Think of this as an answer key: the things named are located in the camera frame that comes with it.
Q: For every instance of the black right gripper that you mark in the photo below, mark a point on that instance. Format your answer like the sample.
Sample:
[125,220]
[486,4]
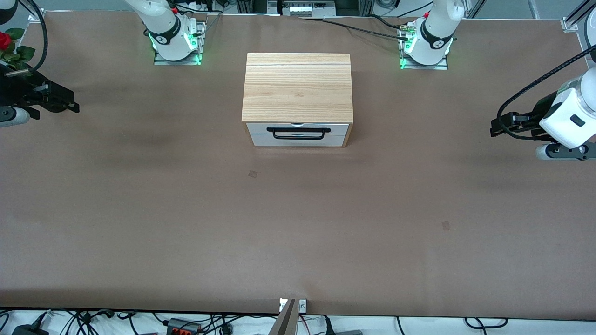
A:
[14,92]

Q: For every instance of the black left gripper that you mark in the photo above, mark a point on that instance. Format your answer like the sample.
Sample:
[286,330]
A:
[535,114]

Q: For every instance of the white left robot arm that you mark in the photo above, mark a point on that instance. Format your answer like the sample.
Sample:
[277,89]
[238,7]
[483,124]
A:
[433,32]

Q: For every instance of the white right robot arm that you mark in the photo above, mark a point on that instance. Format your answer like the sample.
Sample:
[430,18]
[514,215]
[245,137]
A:
[167,32]

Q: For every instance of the light wooden drawer cabinet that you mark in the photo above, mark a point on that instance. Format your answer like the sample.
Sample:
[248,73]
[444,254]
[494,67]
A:
[298,88]

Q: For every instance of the red rose with leaves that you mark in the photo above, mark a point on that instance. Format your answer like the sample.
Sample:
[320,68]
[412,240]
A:
[4,41]

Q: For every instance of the black power adapter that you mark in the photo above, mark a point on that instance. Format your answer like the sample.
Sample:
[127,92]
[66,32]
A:
[28,330]

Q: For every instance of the white terminal block unit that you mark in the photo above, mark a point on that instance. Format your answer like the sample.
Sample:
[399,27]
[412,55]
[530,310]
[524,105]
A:
[305,8]

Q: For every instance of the black box with red buttons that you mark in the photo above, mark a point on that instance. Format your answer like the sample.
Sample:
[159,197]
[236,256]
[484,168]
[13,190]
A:
[184,326]

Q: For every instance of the aluminium corner bracket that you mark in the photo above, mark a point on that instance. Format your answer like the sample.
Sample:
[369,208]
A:
[36,16]

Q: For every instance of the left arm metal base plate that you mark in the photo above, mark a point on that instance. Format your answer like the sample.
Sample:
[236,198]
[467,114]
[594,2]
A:
[444,66]

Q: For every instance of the aluminium profile frame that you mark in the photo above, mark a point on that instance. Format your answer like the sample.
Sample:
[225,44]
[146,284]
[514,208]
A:
[575,18]

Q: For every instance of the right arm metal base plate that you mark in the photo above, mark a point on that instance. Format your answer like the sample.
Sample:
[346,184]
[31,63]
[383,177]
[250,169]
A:
[201,42]

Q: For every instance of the small metal table bracket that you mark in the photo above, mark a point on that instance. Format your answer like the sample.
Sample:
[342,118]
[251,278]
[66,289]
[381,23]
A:
[302,305]

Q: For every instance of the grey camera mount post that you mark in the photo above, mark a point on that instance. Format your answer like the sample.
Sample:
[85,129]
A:
[285,321]

